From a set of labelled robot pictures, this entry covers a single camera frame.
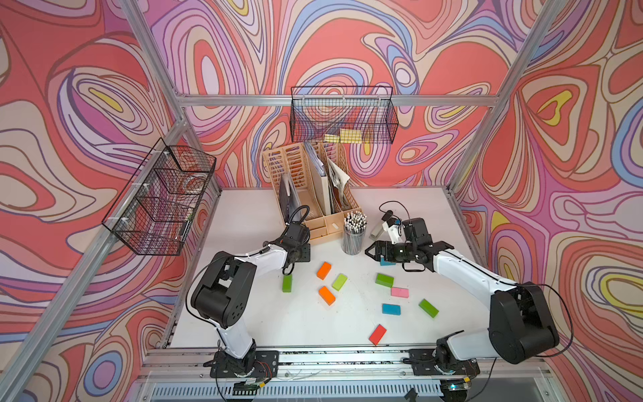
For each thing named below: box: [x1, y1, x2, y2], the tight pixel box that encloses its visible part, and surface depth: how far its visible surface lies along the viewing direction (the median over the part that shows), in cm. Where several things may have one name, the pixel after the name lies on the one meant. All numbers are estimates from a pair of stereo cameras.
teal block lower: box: [381, 303, 402, 316], surface depth 86 cm
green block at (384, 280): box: [375, 273, 395, 289], surface depth 92 cm
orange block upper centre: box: [316, 261, 332, 281], surface depth 95 cm
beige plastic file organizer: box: [262, 140, 363, 246], surface depth 101 cm
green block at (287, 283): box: [282, 273, 294, 294], surface depth 90 cm
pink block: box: [390, 287, 410, 299], surface depth 90 cm
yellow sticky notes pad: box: [324, 128, 363, 144], surface depth 86 cm
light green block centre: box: [331, 273, 349, 292], surface depth 92 cm
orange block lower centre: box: [318, 285, 336, 306], surface depth 88 cm
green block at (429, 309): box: [418, 298, 440, 319], surface depth 86 cm
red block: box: [368, 323, 387, 346], surface depth 80 cm
